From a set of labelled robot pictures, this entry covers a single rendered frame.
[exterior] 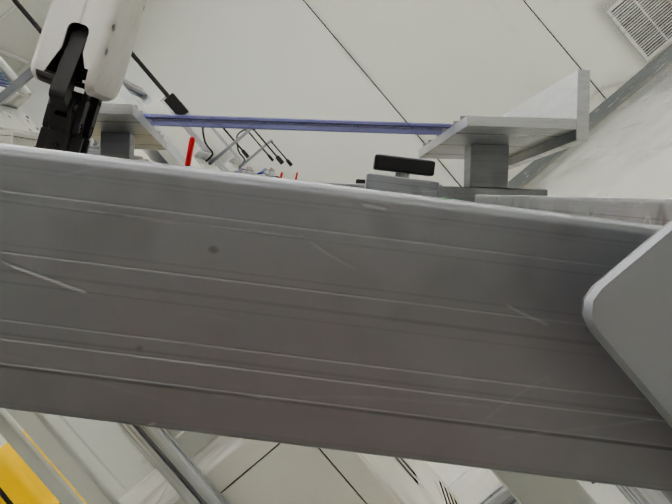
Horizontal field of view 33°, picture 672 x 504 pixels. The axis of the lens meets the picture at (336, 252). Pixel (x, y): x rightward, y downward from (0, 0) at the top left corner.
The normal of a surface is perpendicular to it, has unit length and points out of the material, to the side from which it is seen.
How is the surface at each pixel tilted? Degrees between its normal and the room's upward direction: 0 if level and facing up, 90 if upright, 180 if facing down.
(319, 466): 90
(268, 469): 90
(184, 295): 90
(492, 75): 90
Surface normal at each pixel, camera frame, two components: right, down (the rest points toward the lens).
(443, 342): -0.01, 0.05
